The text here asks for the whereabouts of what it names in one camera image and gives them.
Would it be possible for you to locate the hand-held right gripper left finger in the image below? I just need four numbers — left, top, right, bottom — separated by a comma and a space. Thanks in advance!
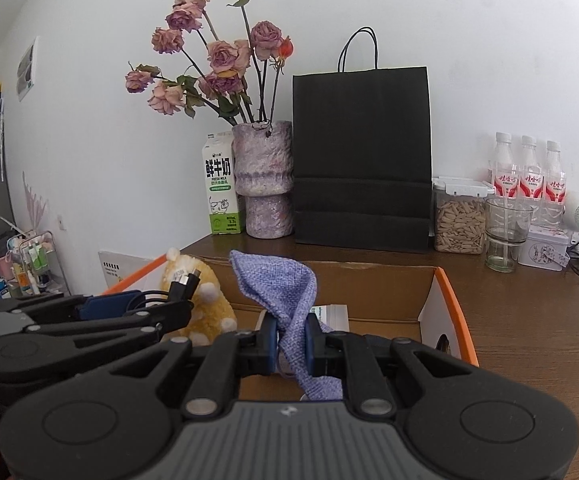
107, 311, 279, 420

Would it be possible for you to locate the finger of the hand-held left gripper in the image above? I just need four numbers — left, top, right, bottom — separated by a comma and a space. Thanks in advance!
0, 290, 145, 322
24, 301, 194, 357

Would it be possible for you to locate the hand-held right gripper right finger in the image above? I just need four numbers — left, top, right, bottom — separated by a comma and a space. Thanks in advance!
305, 312, 475, 420

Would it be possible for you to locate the white tissue pack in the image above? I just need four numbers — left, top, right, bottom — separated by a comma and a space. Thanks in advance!
254, 304, 353, 333

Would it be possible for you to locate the blue woven cloth pouch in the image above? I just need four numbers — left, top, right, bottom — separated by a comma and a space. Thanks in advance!
228, 250, 344, 402

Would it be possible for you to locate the yellow white plush toy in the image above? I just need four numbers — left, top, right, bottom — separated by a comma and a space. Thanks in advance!
161, 247, 238, 346

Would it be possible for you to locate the red printed cardboard box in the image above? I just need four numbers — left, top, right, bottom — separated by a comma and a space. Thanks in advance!
104, 254, 480, 403

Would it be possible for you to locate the clear seed storage container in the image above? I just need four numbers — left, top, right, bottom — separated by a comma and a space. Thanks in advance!
432, 176, 495, 255

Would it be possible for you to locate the white card sheet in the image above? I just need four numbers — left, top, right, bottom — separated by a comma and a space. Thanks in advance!
98, 250, 158, 295

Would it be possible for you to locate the white green milk carton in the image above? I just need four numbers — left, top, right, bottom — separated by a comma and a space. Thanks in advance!
201, 131, 243, 236

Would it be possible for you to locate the purple stone vase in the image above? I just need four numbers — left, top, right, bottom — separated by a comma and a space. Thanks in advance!
231, 120, 294, 239

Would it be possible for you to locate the black paper bag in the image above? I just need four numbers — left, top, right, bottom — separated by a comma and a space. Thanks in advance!
292, 26, 433, 253

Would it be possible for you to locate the clear glass cup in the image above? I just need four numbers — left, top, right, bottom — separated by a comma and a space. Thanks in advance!
484, 197, 534, 273

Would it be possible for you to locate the glass stirring rod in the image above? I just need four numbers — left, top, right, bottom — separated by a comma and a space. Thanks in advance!
503, 195, 513, 268

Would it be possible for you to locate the white printed tin box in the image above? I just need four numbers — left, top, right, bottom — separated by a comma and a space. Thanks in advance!
518, 224, 573, 273

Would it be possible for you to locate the clear red label water bottle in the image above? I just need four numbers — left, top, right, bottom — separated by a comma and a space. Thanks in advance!
489, 131, 520, 201
517, 135, 545, 211
542, 140, 569, 216

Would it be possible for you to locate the dried pink rose bouquet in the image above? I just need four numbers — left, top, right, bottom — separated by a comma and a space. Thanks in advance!
124, 0, 295, 128

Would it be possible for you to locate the white round speaker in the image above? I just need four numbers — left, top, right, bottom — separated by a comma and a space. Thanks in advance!
562, 191, 579, 246

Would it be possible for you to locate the wire rack with toiletries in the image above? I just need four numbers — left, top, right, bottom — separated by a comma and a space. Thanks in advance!
0, 230, 70, 306

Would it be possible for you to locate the purple feather wall decal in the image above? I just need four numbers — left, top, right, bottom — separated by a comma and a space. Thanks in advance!
22, 177, 50, 233

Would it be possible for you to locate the wall notice sheet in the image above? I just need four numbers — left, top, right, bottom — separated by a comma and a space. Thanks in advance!
16, 36, 38, 103

